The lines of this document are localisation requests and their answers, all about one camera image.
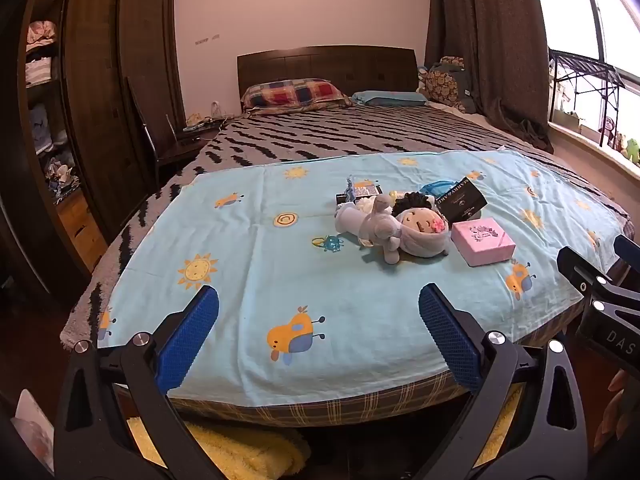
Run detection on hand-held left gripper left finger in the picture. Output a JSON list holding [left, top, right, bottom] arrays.
[[52, 285, 236, 480]]

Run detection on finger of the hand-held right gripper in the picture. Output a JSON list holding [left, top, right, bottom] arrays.
[[556, 246, 640, 312], [614, 234, 640, 286]]

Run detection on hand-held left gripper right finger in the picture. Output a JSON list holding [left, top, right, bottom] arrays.
[[405, 282, 591, 480]]

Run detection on pink box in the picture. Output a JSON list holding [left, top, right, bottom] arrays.
[[451, 217, 517, 267]]

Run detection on grey hooded plush doll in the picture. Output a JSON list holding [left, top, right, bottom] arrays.
[[334, 195, 451, 265]]

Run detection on black box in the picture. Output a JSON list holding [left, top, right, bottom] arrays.
[[434, 176, 488, 226]]

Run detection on person's right hand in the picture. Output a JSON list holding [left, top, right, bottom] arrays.
[[595, 370, 640, 456]]

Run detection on yellow fluffy mat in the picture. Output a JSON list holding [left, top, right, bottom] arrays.
[[125, 385, 527, 480]]

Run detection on bed with plaid mattress cover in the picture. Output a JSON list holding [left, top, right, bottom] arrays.
[[60, 105, 636, 431]]

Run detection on light blue printed sheet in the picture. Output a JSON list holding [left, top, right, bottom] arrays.
[[97, 149, 626, 406]]

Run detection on teal plastic toy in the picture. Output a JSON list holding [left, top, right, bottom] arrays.
[[312, 234, 345, 253]]

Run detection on black metal rack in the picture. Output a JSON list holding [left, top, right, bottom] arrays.
[[548, 47, 632, 127]]

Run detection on dark nightstand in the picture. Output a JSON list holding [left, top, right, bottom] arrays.
[[155, 119, 228, 173]]

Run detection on jumbled clothes pile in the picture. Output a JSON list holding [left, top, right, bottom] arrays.
[[45, 157, 77, 197]]

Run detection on black folding chair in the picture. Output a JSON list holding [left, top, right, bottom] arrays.
[[125, 77, 178, 188]]

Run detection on patterned bag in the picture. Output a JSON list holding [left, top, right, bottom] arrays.
[[417, 56, 476, 112]]

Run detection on teal pillow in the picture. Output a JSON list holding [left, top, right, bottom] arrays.
[[351, 90, 430, 107]]

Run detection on brown curtain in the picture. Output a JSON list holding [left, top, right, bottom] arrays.
[[424, 0, 555, 153]]

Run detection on blue folded clothes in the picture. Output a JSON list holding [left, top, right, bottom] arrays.
[[27, 105, 68, 154]]

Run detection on window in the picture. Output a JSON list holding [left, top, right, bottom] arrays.
[[530, 0, 640, 161]]

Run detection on dark wooden wardrobe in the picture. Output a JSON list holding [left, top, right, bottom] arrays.
[[0, 0, 187, 306]]

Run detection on plaid pillow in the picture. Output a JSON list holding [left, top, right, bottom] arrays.
[[241, 78, 352, 112]]

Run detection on dark wooden headboard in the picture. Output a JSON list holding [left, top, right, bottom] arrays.
[[236, 45, 419, 106]]

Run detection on white folded clothes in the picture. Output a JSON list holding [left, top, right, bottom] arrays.
[[25, 57, 54, 86]]

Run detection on pink folded clothes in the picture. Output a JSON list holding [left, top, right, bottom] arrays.
[[26, 21, 58, 52]]

